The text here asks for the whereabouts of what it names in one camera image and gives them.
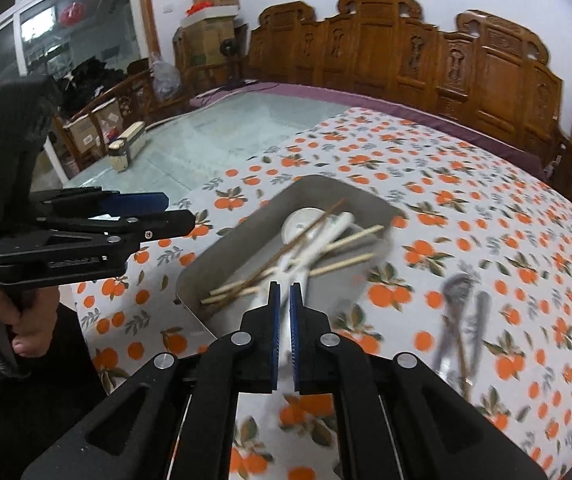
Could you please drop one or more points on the light wooden chopstick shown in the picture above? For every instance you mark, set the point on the light wooden chopstick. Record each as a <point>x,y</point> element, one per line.
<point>366,234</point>

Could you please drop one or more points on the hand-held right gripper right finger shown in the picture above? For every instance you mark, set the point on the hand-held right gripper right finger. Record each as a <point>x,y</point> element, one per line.
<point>296,310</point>

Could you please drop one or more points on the orange fruit print tablecloth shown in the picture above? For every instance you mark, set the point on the orange fruit print tablecloth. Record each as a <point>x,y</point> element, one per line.
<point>466,200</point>

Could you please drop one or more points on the person's dark clothing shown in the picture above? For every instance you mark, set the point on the person's dark clothing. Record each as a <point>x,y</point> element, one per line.
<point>41,420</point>

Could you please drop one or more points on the large brown cardboard box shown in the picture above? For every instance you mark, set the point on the large brown cardboard box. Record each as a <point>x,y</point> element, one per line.
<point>206,45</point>

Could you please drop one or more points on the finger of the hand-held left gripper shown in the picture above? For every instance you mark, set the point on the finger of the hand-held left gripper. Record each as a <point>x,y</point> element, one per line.
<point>166,225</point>
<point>136,202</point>

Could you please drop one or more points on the carved wooden sofa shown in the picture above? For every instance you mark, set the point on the carved wooden sofa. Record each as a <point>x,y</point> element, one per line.
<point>376,60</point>

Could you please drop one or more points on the red plastic item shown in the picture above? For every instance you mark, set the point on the red plastic item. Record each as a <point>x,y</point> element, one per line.
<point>198,9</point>

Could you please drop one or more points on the dark wooden chopstick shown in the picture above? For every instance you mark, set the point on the dark wooden chopstick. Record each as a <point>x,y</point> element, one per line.
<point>326,215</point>

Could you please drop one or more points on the small cream toothpick box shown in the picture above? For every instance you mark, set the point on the small cream toothpick box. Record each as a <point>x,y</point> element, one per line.
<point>126,147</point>

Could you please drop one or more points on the wooden side chair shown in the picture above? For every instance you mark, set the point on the wooden side chair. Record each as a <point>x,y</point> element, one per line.
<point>136,90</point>

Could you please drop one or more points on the metal spoon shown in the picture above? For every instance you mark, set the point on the metal spoon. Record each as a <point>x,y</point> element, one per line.
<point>458,285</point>

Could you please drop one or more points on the rectangular metal tray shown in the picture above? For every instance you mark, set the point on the rectangular metal tray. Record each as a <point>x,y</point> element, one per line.
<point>216,270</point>

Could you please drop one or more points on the pile of black clothes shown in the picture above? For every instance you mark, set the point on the pile of black clothes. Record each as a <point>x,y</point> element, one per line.
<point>91,80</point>

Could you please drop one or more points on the person's left hand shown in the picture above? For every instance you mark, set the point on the person's left hand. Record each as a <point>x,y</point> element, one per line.
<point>36,330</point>

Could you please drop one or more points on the white plastic spoon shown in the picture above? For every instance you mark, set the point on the white plastic spoon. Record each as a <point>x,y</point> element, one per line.
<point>298,225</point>
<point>326,237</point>

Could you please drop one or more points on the glass sliding door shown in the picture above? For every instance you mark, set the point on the glass sliding door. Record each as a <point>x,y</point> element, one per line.
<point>91,10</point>

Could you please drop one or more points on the wooden door frame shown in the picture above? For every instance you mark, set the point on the wooden door frame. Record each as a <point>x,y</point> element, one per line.
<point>147,10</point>

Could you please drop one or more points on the cardboard boxes under chair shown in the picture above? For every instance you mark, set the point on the cardboard boxes under chair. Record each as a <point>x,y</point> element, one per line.
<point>86,132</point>

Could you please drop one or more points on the red paper window decoration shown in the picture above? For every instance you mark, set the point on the red paper window decoration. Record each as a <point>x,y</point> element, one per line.
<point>69,14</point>

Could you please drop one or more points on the flat white box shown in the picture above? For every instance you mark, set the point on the flat white box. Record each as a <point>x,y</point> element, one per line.
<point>211,17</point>

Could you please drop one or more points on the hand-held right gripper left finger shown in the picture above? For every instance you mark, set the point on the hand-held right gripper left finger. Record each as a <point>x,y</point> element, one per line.
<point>273,310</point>

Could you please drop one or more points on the grey plastic bag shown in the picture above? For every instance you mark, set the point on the grey plastic bag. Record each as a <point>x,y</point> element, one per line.
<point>163,77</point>

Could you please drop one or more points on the black standing fan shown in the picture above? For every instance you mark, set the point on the black standing fan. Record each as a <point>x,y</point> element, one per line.
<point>228,49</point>

